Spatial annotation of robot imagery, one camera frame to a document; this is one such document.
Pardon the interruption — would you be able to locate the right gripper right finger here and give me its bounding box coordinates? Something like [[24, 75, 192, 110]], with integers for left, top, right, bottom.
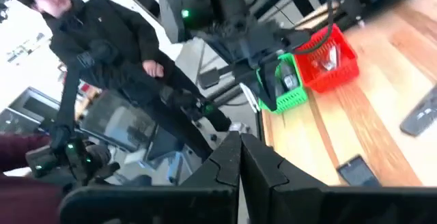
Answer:
[[240, 132, 437, 224]]

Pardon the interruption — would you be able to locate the dark grey deodorant stick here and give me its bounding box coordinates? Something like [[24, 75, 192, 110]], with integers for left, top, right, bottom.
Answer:
[[279, 61, 302, 92]]

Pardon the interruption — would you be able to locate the wide green plastic basket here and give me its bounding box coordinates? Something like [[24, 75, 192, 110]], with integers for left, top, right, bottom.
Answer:
[[255, 52, 309, 115]]

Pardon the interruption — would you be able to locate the navy blue toiletry tube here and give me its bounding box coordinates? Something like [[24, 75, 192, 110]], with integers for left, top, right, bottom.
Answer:
[[336, 154, 382, 187]]

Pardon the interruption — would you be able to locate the red plastic basket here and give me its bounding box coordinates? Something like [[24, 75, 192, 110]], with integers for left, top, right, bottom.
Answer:
[[292, 24, 360, 94]]

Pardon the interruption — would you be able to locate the blue grey office chair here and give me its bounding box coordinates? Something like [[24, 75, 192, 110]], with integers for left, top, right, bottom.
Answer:
[[80, 89, 187, 184]]

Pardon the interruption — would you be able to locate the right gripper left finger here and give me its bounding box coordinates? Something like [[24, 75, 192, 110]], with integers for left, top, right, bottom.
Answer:
[[59, 130, 242, 224]]

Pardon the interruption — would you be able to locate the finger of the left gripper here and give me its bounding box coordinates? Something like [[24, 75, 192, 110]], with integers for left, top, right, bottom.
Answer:
[[234, 63, 261, 87], [257, 57, 285, 113]]

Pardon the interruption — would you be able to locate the person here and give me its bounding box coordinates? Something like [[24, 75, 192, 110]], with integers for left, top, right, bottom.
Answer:
[[0, 133, 64, 224], [5, 0, 233, 132]]

